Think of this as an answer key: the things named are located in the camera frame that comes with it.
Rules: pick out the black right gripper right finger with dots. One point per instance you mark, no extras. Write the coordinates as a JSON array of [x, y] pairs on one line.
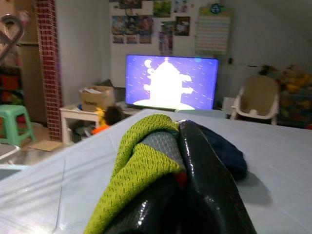
[[209, 195]]

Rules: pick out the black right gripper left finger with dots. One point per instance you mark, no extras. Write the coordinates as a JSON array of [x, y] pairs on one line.
[[156, 219]]

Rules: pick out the lime green shirt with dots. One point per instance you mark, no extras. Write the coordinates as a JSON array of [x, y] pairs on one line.
[[136, 170]]

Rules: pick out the pale pink plastic hanger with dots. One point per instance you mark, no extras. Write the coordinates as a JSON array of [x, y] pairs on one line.
[[21, 28]]

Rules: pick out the plain navy garment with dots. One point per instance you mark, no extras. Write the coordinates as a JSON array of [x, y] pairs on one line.
[[231, 156]]

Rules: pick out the pale blue plastic table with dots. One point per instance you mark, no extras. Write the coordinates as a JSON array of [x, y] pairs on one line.
[[280, 170]]

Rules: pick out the child in orange shirt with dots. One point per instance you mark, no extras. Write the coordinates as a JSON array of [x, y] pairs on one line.
[[113, 114]]

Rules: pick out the white beige high chair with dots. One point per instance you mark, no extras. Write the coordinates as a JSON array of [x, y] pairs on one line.
[[258, 92]]

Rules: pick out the flat screen television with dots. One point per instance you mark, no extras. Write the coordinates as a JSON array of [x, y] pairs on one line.
[[170, 80]]

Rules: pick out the colourful toy pile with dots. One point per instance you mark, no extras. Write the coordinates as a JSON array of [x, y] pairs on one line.
[[295, 97]]

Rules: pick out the flat cardboard piece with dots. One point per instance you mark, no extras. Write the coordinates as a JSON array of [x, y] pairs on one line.
[[46, 145]]

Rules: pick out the white low table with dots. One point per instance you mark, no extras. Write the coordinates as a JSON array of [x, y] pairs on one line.
[[73, 113]]

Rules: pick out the brown cardboard box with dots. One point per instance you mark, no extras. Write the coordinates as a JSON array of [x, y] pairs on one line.
[[92, 100]]

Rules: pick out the colourful photo poster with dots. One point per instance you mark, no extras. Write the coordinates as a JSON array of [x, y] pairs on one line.
[[181, 25], [162, 8], [165, 39], [131, 24]]

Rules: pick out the green plastic stool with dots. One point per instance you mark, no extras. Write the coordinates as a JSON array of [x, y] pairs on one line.
[[12, 112]]

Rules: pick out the red tiled pillar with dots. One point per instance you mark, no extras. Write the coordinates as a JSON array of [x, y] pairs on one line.
[[48, 73]]

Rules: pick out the brown wooden cabinet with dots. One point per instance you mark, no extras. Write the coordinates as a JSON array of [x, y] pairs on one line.
[[29, 73]]

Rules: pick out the pastel wall chart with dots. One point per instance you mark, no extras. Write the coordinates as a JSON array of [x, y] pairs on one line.
[[212, 31]]

